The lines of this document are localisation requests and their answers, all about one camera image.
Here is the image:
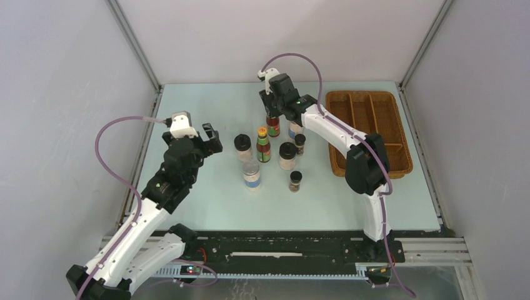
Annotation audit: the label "yellow-cap sauce bottle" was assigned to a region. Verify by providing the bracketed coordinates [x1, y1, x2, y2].
[256, 126, 271, 163]
[266, 116, 281, 138]

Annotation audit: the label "blue-label silver-lid jar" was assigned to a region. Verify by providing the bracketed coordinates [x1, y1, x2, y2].
[242, 160, 261, 191]
[288, 121, 304, 140]

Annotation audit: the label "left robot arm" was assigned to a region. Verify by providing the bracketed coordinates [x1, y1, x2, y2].
[66, 123, 223, 299]

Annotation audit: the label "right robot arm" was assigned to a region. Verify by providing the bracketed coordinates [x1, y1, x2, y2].
[257, 68, 393, 261]

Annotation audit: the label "black-spout-lid jar white beads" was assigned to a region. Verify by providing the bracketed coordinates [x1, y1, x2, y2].
[234, 134, 253, 163]

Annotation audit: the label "small black-lid spice jar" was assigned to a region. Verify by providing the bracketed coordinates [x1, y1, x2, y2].
[294, 133, 306, 156]

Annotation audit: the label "large black-lid jar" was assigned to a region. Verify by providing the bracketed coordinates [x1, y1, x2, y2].
[279, 142, 297, 171]

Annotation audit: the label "front black-lid spice jar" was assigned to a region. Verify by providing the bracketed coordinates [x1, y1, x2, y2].
[289, 171, 303, 193]

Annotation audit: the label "wicker divided basket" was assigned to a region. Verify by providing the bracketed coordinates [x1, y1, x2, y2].
[326, 91, 413, 179]

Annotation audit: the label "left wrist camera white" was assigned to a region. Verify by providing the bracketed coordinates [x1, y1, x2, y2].
[166, 111, 199, 139]

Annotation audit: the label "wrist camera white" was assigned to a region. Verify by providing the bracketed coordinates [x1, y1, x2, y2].
[166, 111, 199, 139]
[257, 68, 280, 94]

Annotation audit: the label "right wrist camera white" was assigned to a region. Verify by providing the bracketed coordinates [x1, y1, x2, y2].
[257, 68, 280, 94]

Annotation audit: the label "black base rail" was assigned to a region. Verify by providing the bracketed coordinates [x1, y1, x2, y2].
[184, 231, 405, 276]

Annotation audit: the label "aluminium corner frame left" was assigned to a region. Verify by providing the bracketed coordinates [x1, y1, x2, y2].
[105, 0, 163, 93]

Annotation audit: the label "aluminium corner frame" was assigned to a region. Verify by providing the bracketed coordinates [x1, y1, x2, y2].
[399, 0, 456, 91]
[105, 0, 163, 93]

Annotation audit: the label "aluminium corner frame right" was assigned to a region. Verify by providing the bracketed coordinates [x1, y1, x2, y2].
[399, 0, 456, 91]

